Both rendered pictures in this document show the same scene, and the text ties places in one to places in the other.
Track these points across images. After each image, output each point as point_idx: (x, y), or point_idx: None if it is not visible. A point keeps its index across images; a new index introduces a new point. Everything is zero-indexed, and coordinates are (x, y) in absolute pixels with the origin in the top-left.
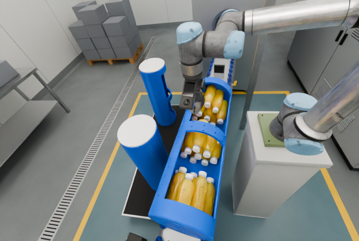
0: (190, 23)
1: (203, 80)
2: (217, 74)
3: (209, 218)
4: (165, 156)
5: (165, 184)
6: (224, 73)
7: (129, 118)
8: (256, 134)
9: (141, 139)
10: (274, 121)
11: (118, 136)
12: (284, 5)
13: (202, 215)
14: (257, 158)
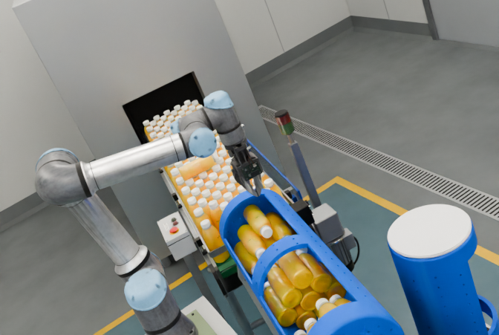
0: (214, 96)
1: (235, 166)
2: None
3: (223, 224)
4: (422, 332)
5: (274, 200)
6: None
7: (468, 224)
8: (214, 321)
9: (396, 229)
10: (185, 316)
11: (438, 204)
12: (140, 145)
13: (226, 215)
14: (203, 296)
